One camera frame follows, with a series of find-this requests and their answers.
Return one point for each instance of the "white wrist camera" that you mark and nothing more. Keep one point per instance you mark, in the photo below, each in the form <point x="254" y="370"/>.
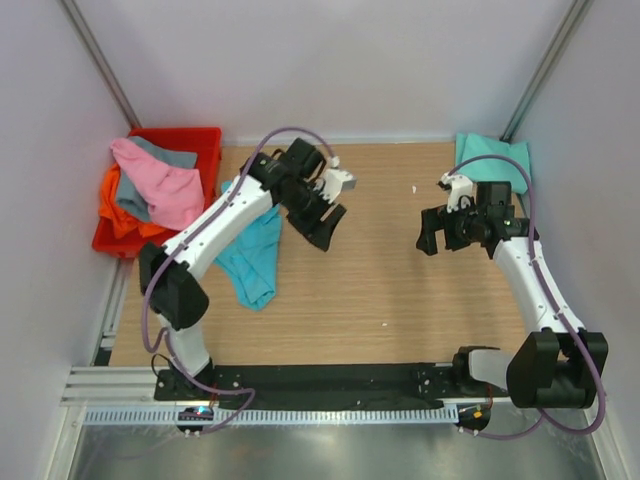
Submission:
<point x="335" y="180"/>
<point x="460" y="191"/>

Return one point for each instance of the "left aluminium frame post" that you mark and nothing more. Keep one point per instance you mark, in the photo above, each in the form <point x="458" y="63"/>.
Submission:
<point x="94" y="51"/>

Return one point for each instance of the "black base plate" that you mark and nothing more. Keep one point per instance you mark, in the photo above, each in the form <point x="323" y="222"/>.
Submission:
<point x="366" y="387"/>

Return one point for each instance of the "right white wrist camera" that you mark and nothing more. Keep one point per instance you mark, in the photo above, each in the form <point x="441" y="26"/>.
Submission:
<point x="460" y="191"/>

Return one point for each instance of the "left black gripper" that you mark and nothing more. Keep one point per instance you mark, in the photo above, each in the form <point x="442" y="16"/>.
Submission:
<point x="314" y="216"/>

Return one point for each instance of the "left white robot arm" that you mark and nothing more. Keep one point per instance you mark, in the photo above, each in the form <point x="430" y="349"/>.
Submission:
<point x="302" y="179"/>

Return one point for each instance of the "right aluminium frame post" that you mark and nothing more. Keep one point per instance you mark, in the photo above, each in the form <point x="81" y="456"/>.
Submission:
<point x="558" y="44"/>

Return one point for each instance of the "aluminium frame post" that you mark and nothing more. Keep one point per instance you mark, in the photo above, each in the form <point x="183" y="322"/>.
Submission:
<point x="558" y="44"/>
<point x="94" y="51"/>

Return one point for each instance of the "grey t shirt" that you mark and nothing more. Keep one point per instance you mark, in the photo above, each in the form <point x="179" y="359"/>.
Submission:
<point x="128" y="198"/>

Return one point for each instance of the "pink t shirt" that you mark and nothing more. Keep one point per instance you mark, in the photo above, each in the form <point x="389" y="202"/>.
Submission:
<point x="174" y="195"/>

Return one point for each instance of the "bright blue t shirt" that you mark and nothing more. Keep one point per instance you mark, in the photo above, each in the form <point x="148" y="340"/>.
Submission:
<point x="251" y="260"/>

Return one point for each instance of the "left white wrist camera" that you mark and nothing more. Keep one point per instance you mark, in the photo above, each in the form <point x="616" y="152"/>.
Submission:
<point x="335" y="180"/>

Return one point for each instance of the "red plastic bin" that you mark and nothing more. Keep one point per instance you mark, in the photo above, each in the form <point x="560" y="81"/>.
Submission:
<point x="205" y="142"/>

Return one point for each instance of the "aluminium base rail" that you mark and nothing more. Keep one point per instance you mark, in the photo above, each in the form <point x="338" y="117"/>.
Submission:
<point x="103" y="386"/>

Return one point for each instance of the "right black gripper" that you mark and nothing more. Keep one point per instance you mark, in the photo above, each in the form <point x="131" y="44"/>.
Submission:
<point x="444" y="228"/>

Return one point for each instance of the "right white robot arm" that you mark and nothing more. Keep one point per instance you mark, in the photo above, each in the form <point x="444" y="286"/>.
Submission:
<point x="551" y="368"/>

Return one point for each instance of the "folded teal t shirt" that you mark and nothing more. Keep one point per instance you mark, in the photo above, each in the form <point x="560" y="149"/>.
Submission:
<point x="468" y="146"/>

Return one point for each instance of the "orange t shirt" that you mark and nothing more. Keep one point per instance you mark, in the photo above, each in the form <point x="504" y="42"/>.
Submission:
<point x="123" y="222"/>

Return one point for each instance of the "white slotted cable duct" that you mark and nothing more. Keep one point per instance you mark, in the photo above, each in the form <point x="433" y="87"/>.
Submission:
<point x="197" y="416"/>

